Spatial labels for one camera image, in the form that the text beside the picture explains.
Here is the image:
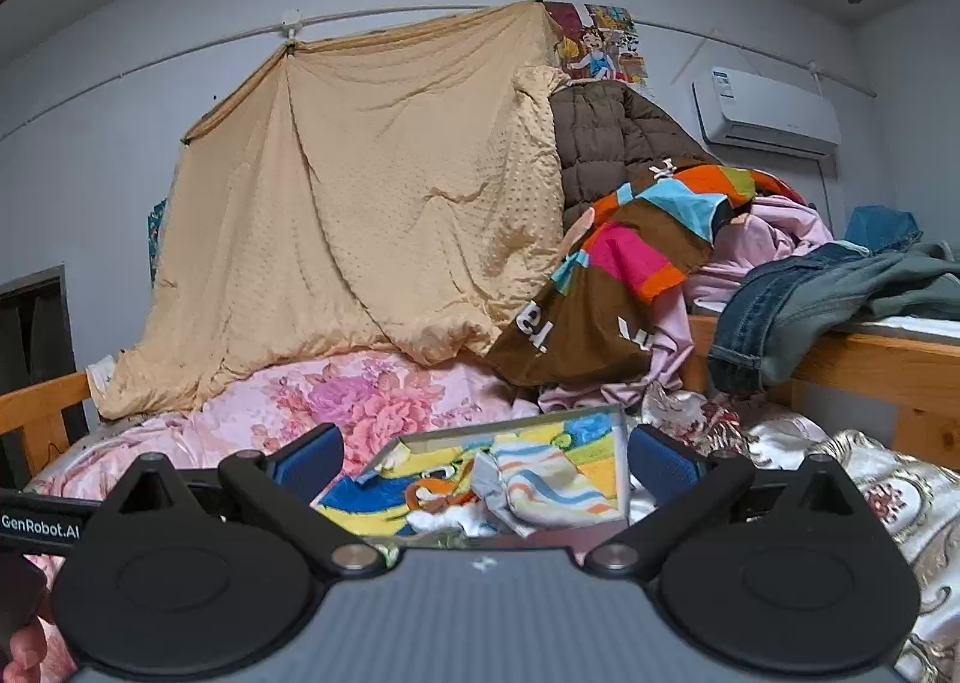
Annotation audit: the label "striped pastel sock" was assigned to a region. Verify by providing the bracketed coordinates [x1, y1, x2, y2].
[490, 438, 622, 527]

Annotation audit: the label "grey sock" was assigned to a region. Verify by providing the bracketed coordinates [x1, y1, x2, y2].
[470, 451, 530, 537]

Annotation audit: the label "person's hand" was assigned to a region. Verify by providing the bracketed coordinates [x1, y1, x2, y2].
[2, 616, 47, 683]

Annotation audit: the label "pink floral quilt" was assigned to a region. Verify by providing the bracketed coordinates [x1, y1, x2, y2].
[28, 351, 539, 500]

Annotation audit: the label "colourful cartoon towel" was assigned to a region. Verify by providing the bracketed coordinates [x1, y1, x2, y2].
[312, 415, 625, 538]

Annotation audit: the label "grey cardboard box tray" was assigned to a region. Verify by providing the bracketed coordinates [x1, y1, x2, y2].
[359, 402, 633, 542]

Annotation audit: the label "white printed cloth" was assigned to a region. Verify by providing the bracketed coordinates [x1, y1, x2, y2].
[405, 503, 498, 538]

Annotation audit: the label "brown colourful patterned cloth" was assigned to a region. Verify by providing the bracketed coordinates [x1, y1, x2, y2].
[487, 157, 804, 387]

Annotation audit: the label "white gold brocade cloth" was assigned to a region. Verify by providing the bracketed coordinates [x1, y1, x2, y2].
[635, 384, 958, 681]

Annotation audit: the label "pink lilac garment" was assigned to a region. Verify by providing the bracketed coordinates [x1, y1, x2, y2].
[537, 195, 833, 413]

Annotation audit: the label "blue denim jeans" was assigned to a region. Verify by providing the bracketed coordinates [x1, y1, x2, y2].
[708, 206, 958, 397]

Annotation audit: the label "beige dotted blanket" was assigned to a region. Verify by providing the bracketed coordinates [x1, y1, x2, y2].
[93, 1, 565, 420]

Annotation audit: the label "brown quilted jacket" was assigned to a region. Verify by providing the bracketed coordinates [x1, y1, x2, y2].
[550, 80, 718, 228]

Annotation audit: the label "white air conditioner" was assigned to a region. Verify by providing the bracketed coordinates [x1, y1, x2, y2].
[692, 68, 841, 160]

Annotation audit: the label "wooden bed rail right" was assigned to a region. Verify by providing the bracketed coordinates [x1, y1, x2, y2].
[685, 312, 960, 472]

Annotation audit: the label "wooden bed frame left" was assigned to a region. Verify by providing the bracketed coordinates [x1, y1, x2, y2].
[0, 371, 91, 477]

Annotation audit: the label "cartoon wall poster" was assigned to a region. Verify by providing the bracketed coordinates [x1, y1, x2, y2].
[544, 1, 647, 85]

